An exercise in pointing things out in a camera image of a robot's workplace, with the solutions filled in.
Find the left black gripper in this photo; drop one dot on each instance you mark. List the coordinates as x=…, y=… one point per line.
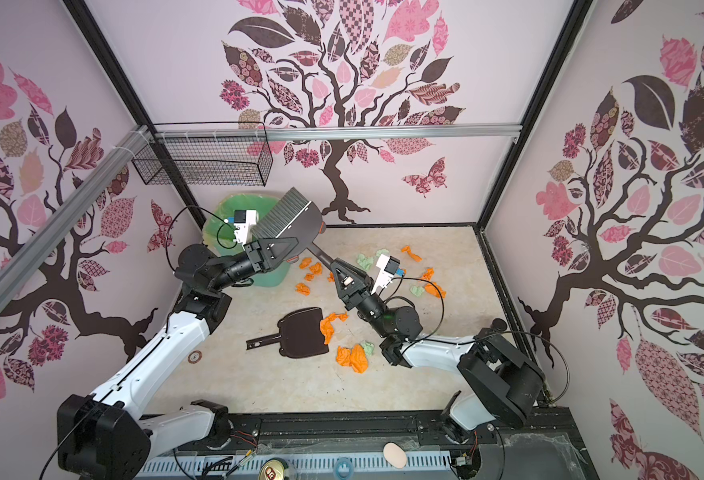
x=263, y=256

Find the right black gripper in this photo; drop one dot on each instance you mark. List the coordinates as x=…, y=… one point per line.
x=353, y=294

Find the dark brown hand brush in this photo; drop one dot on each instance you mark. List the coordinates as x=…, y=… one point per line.
x=294, y=216

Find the dark brown dustpan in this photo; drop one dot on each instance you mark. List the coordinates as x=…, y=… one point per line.
x=299, y=335

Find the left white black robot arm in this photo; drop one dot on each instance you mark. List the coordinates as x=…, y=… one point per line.
x=106, y=434

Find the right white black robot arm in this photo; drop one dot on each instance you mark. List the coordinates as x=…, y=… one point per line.
x=502, y=383

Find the green scrap back centre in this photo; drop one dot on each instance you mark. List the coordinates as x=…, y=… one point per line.
x=367, y=262

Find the green scrap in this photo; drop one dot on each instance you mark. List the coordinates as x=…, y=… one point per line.
x=367, y=262
x=368, y=348

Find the large orange scrap by dustpan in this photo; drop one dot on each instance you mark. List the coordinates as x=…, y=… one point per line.
x=326, y=327

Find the green bin with liner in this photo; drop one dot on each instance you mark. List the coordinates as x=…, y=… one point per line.
x=218, y=236

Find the green scrap front centre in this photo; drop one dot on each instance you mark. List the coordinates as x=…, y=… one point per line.
x=368, y=348

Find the orange scrap back right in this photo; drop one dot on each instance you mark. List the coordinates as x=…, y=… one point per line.
x=411, y=254

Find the orange scrap front centre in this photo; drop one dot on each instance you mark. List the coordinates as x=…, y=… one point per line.
x=354, y=357

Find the orange scrap right middle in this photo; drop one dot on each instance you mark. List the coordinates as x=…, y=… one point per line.
x=429, y=286

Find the beige oval disc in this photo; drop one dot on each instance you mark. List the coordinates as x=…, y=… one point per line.
x=395, y=455

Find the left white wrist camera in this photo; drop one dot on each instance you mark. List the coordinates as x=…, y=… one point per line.
x=243, y=221

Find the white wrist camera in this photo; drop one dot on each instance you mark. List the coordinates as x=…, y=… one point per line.
x=389, y=268
x=243, y=221

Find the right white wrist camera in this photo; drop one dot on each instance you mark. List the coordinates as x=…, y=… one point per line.
x=389, y=268

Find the black wire basket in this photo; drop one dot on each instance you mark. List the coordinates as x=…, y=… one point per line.
x=230, y=153

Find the silver aluminium rail back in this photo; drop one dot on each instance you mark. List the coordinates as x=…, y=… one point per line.
x=340, y=132

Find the silver aluminium rail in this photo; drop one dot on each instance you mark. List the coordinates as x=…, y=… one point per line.
x=340, y=132
x=33, y=253

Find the silver aluminium rail left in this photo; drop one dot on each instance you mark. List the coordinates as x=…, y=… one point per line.
x=33, y=253

